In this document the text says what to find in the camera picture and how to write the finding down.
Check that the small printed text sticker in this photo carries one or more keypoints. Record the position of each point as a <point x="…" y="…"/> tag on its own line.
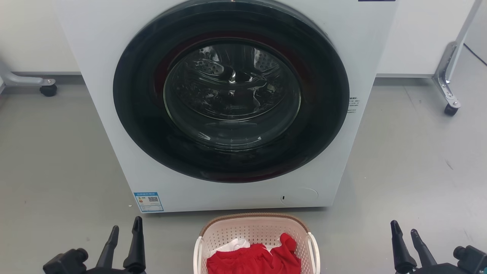
<point x="352" y="105"/>

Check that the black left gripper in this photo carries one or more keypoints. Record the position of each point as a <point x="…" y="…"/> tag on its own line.
<point x="66" y="262"/>

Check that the round white filter cover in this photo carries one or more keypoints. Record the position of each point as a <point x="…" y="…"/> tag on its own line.
<point x="300" y="197"/>

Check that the white garment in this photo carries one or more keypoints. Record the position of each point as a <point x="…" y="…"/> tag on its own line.
<point x="234" y="244"/>

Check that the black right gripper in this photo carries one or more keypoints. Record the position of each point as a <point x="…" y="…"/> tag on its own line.
<point x="470" y="260"/>

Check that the black round washer door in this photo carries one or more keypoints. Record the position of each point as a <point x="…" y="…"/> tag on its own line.
<point x="140" y="114"/>

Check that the beige perforated laundry basket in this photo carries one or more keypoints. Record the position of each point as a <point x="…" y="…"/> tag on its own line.
<point x="251" y="230"/>

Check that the silver frame leg with caster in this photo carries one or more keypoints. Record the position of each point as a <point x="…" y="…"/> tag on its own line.
<point x="446" y="68"/>

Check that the blue energy label sticker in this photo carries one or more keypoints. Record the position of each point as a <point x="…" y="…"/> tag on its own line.
<point x="148" y="202"/>

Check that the grey frame leg with caster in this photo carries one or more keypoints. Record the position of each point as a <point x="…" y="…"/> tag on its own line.
<point x="23" y="80"/>

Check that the red garment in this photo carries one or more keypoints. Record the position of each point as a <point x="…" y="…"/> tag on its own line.
<point x="255" y="260"/>

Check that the white front-load washing machine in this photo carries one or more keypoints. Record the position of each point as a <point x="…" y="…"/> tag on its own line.
<point x="95" y="76"/>

